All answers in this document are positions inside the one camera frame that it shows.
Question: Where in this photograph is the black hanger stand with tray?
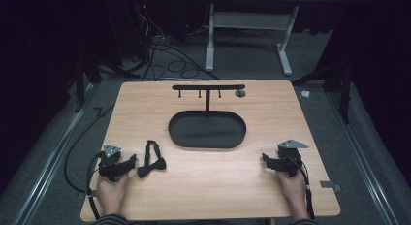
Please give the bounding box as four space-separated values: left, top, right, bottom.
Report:
168 83 247 150

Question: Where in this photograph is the metal floor rail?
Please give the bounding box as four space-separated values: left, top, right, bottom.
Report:
12 83 98 225
324 88 403 225

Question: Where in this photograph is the person's left hand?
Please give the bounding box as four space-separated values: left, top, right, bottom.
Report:
95 172 129 217

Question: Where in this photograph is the left hand-held gripper cable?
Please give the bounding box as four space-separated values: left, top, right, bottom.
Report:
85 151 104 221

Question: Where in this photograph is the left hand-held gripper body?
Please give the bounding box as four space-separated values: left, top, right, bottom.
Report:
98 144 126 183

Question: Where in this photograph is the white desk frame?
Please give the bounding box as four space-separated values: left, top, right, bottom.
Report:
205 4 300 77

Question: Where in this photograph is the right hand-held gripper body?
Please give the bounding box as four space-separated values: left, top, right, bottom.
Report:
276 139 310 178

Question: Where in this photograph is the hand-held gripper cable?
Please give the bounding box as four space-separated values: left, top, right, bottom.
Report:
285 155 316 220
85 151 104 221

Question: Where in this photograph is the person's right hand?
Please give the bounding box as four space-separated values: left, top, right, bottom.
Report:
276 169 310 220

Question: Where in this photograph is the grey metal table bracket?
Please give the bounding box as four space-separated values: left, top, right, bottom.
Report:
319 180 342 193

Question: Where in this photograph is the black floor cable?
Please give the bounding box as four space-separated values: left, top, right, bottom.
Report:
63 103 116 194

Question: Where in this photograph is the black bow tie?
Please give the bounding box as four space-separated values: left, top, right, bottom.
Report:
137 139 168 179

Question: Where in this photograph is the tangle of black cables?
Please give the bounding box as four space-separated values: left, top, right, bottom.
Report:
130 3 222 82

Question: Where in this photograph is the black tripod stand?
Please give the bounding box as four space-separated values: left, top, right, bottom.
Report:
66 52 141 114
291 61 354 125

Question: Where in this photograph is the right hand-held gripper cable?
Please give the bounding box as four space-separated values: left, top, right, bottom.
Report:
285 155 316 220

